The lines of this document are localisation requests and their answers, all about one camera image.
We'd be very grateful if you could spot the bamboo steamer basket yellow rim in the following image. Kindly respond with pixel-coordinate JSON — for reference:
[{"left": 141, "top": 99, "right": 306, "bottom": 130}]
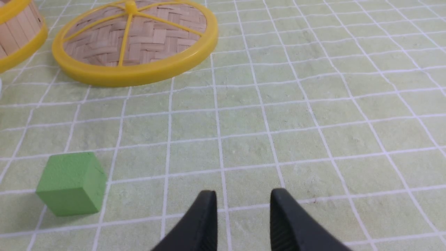
[{"left": 0, "top": 0, "right": 48, "bottom": 73}]

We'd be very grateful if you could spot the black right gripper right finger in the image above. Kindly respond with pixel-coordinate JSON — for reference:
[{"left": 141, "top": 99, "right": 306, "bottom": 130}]
[{"left": 270, "top": 188, "right": 350, "bottom": 251}]

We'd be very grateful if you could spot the green foam cube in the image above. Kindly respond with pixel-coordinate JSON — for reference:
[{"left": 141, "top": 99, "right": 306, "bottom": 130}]
[{"left": 36, "top": 152, "right": 107, "bottom": 216}]

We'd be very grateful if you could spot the woven steamer lid yellow rim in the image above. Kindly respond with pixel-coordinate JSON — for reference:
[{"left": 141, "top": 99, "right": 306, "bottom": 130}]
[{"left": 52, "top": 0, "right": 218, "bottom": 88}]

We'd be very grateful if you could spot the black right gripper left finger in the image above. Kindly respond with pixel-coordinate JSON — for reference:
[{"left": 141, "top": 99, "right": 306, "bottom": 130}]
[{"left": 153, "top": 190, "right": 218, "bottom": 251}]

